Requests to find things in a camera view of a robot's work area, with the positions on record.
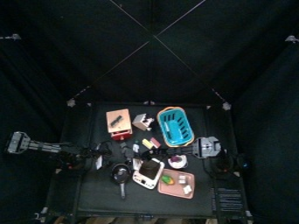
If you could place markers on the white pink toy appliance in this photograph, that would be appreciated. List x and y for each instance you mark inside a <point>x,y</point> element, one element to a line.
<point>141,121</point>

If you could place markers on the grey frame corner bracket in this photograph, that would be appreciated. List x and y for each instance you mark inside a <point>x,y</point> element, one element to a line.
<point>291,38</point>
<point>14,36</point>
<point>70,102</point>
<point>225,106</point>

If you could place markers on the black frying pan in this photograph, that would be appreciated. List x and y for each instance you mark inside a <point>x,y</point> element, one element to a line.
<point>120,175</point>

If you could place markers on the purple toy food piece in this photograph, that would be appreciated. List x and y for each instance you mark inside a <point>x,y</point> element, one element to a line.
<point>176,159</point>

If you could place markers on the white bowl pink rim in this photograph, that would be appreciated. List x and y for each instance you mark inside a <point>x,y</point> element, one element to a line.
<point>177,164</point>

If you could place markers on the yellow sushi piece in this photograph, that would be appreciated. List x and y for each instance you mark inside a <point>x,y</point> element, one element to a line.
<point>146,143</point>

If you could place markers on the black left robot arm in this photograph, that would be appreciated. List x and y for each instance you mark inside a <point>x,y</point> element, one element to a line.
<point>36,145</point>

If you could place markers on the wooden drawer box red front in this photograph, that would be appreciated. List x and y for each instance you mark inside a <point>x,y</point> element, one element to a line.
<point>118,124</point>

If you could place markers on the pink sushi piece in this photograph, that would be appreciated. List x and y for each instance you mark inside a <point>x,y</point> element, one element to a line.
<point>154,142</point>

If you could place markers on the white toy kitchen scale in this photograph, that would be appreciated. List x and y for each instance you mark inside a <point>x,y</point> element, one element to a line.
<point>149,173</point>

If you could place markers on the blue basket orange rim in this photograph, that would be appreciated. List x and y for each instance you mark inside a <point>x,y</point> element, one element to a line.
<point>174,127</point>

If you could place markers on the pink cutting board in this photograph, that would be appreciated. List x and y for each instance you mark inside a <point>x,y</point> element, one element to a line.
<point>174,189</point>

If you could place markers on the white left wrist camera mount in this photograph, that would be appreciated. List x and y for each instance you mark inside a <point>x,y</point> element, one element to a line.
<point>98,162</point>

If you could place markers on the green yellow toy vegetable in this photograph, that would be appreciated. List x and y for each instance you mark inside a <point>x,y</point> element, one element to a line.
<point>166,179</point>

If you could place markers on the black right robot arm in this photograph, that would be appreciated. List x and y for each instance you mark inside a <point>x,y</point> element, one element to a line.
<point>204,147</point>

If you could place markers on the white toy cube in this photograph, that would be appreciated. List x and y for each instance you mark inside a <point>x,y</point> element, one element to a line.
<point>181,178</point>
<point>187,189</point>

